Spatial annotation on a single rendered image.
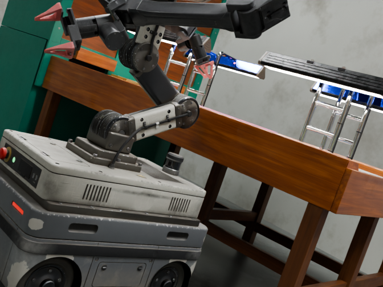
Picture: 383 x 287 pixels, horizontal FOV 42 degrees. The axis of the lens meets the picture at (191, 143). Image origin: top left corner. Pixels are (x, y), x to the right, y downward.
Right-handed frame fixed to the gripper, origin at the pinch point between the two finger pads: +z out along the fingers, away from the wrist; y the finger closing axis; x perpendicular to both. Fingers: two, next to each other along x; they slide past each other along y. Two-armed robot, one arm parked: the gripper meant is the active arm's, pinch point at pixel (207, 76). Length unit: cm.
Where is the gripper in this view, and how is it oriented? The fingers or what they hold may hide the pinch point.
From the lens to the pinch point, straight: 235.4
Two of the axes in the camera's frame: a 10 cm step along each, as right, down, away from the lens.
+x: 9.2, -3.7, 1.3
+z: 3.4, 9.2, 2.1
